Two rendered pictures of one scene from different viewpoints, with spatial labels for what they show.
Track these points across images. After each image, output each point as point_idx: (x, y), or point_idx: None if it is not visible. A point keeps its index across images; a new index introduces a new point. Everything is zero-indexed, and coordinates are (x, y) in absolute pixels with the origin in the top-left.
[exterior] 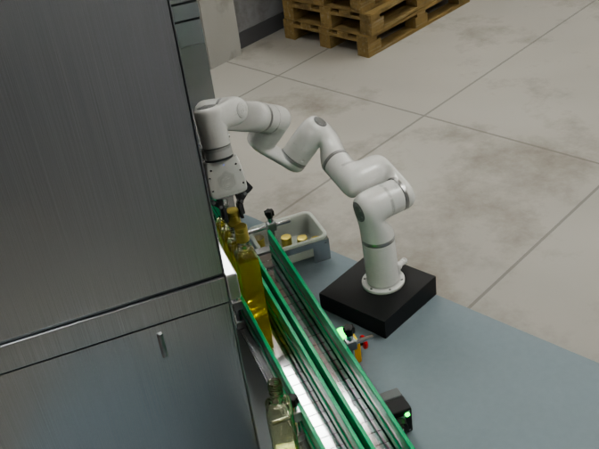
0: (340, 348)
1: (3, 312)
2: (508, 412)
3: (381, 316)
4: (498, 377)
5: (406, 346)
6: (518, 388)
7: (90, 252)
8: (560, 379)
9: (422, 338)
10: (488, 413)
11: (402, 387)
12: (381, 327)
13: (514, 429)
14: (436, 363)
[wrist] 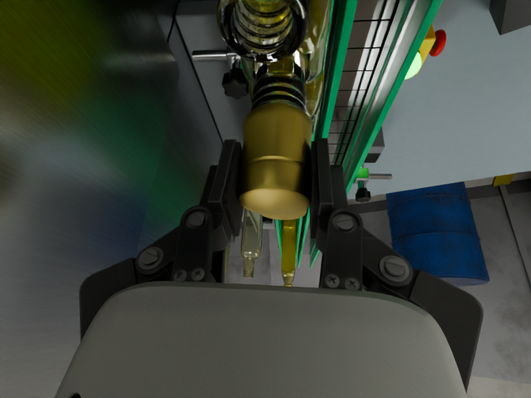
0: (350, 164)
1: None
2: (451, 147)
3: (513, 19)
4: (496, 120)
5: (487, 41)
6: (490, 134)
7: None
8: (529, 138)
9: (524, 35)
10: (438, 143)
11: (411, 99)
12: (496, 16)
13: (436, 157)
14: (479, 82)
